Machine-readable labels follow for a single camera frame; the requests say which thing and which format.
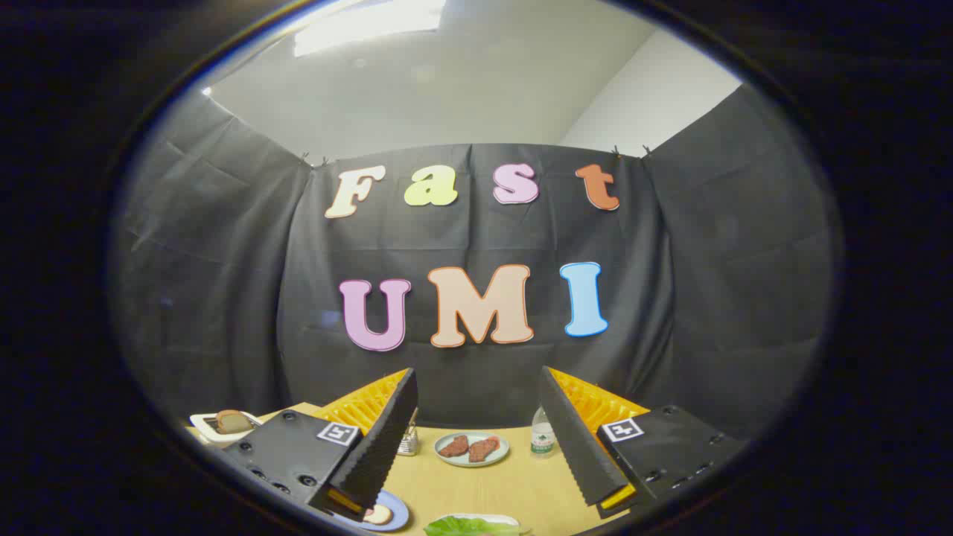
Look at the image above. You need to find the white toaster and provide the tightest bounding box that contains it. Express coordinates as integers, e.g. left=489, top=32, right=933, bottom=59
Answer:
left=190, top=411, right=263, bottom=446

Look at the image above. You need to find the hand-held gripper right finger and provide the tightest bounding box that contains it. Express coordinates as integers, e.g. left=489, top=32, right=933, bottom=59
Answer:
left=538, top=366, right=747, bottom=520

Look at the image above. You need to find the white rectangular plate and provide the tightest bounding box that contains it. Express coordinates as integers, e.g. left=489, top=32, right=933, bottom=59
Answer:
left=439, top=512, right=522, bottom=531

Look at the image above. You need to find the clear plastic water bottle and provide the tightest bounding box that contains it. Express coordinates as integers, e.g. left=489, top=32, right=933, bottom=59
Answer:
left=530, top=406, right=558, bottom=458

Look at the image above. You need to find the green lettuce leaf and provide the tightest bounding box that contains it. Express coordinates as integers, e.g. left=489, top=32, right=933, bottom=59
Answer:
left=424, top=515, right=522, bottom=536

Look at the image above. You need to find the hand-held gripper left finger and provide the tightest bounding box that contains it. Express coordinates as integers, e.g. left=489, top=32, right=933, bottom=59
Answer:
left=222, top=367, right=419, bottom=522

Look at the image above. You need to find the ceiling light panel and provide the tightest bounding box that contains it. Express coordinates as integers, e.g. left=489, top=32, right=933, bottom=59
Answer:
left=294, top=0, right=447, bottom=58

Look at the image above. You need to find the blue round plate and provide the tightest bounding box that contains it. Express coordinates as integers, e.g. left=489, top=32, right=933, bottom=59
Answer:
left=339, top=489, right=410, bottom=532

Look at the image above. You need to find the black backdrop cloth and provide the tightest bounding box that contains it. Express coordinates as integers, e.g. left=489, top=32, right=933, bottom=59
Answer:
left=112, top=82, right=838, bottom=440

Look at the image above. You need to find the pale green plate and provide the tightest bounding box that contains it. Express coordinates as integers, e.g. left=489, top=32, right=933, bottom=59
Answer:
left=434, top=432, right=511, bottom=468

